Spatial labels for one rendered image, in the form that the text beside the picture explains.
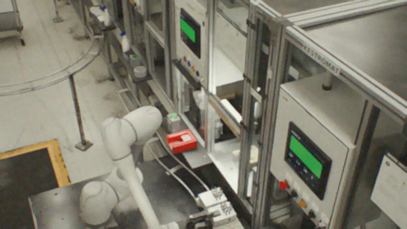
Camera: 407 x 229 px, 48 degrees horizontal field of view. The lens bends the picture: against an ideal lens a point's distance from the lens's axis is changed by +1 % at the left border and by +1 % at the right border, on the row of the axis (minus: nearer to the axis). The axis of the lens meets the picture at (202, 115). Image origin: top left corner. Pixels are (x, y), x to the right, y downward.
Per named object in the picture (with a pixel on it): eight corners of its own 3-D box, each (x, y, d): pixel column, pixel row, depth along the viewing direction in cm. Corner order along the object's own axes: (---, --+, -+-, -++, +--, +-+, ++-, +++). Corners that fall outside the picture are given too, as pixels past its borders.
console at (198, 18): (172, 56, 285) (169, -17, 257) (213, 47, 295) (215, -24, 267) (201, 90, 254) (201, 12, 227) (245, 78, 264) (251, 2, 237)
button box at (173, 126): (167, 128, 300) (166, 114, 293) (178, 125, 303) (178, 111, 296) (172, 135, 295) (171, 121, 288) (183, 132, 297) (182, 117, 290)
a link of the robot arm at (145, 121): (99, 189, 274) (127, 170, 287) (116, 209, 269) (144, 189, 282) (117, 111, 215) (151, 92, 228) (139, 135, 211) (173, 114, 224)
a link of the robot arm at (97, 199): (77, 215, 264) (70, 187, 251) (102, 197, 275) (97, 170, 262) (94, 230, 256) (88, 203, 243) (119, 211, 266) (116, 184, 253)
